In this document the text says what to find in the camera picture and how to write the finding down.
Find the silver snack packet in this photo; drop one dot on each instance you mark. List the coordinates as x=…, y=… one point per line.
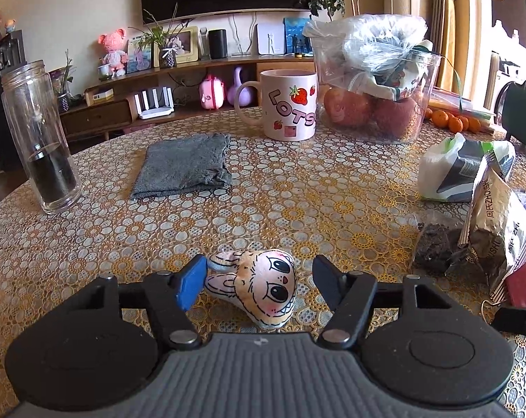
x=498, y=226

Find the grey cloth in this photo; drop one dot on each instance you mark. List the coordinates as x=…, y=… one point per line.
x=180, y=165

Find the green plant in vase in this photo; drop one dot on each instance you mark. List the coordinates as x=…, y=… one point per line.
x=160, y=39

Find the white printed paper bag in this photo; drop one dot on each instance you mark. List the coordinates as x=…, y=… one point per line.
x=402, y=76

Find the pink bear figure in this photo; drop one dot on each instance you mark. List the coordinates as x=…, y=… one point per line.
x=114, y=52

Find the pink toy suitcase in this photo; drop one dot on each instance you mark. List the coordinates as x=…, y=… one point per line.
x=212, y=92

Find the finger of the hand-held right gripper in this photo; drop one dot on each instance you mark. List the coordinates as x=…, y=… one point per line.
x=519, y=320

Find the yellow box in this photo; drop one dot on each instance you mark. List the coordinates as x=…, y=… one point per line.
x=99, y=96

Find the white flat device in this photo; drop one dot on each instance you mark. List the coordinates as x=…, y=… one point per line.
x=270, y=39

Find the orange tangerine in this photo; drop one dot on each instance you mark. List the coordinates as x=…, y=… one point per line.
x=455, y=125
x=474, y=124
x=427, y=113
x=464, y=118
x=439, y=117

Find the purple vase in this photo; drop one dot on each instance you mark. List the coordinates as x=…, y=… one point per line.
x=241, y=91

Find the yellow curtain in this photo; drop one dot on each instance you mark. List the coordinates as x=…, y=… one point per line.
x=445, y=21

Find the bunny plush toy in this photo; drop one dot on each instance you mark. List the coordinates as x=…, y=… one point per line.
x=258, y=283

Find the blue picture card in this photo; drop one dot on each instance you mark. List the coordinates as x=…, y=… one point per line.
x=137, y=56

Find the clear glass bottle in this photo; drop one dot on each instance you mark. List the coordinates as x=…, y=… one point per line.
x=41, y=139

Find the small metal cup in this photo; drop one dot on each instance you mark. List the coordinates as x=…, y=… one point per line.
x=105, y=72

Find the pile of small oranges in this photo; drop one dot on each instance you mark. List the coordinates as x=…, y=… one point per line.
x=463, y=104

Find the lace patterned desktop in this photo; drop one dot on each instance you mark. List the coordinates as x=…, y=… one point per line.
x=289, y=191

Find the black speaker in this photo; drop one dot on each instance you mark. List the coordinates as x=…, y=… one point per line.
x=218, y=43

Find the washing machine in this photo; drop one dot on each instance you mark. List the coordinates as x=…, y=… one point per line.
x=504, y=78

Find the wooden television stand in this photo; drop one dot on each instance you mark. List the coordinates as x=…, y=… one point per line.
x=102, y=117

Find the blue book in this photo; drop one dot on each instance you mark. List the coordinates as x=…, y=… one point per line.
x=298, y=35

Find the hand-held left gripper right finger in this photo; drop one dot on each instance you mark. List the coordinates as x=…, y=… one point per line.
x=328, y=281

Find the white antenna router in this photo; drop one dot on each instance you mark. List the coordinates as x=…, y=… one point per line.
x=154, y=106

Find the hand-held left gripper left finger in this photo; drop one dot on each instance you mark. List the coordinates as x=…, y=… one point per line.
x=191, y=283

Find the cream photo frame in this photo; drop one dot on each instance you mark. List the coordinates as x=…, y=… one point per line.
x=186, y=48

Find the clear plastic tub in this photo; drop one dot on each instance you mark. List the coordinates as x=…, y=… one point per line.
x=424, y=109

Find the black dried food bag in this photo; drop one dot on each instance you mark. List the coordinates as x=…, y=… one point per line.
x=437, y=244

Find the plant in dark vase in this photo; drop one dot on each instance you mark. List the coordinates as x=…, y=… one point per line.
x=63, y=91

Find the pink strawberry mug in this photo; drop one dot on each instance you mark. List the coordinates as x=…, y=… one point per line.
x=289, y=109

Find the green orange desk organizer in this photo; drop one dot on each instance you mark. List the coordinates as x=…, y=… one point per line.
x=521, y=117

